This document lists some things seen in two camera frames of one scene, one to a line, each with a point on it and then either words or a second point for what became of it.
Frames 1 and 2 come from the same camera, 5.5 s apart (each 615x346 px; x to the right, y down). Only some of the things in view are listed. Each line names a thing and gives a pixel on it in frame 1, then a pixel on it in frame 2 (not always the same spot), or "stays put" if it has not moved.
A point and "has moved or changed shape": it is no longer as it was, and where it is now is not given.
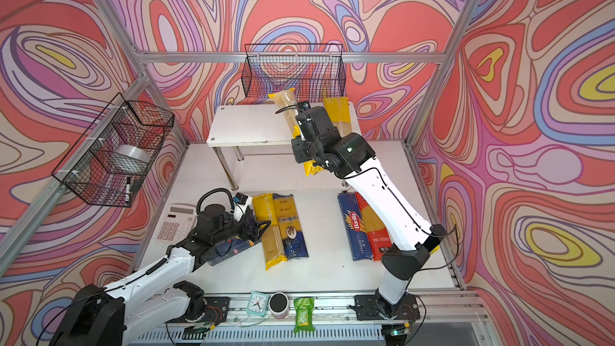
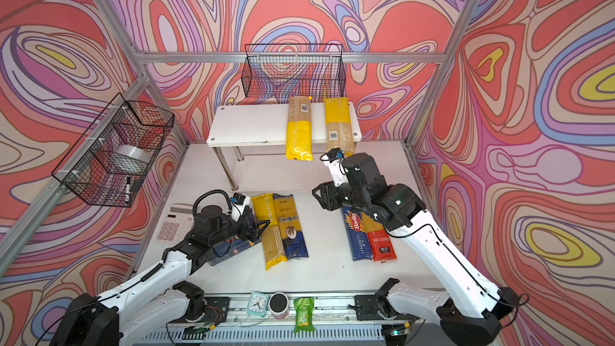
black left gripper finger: [261, 231] stays put
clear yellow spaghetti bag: [339, 110] stays put
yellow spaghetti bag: [287, 106] has moved or changed shape
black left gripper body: [231, 230] stays put
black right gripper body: [306, 151] -> [345, 195]
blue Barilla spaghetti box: [357, 231] stays put
